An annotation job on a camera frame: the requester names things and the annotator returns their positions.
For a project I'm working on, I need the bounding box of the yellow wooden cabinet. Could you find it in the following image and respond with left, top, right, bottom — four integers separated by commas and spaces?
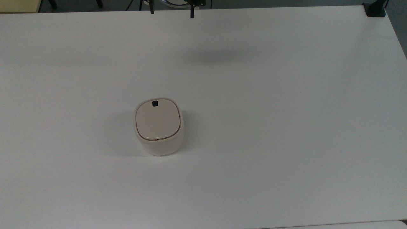
0, 0, 44, 14

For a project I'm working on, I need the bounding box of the beige trash bin lid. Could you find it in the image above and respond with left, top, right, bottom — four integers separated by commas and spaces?
136, 99, 182, 141

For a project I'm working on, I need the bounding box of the cream plastic trash bin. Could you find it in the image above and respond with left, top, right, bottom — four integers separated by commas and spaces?
133, 98, 184, 156

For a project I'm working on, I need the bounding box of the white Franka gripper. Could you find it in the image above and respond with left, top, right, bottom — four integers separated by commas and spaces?
148, 0, 206, 18

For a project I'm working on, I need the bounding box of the black table clamp mount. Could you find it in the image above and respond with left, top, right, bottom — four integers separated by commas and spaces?
363, 0, 389, 17

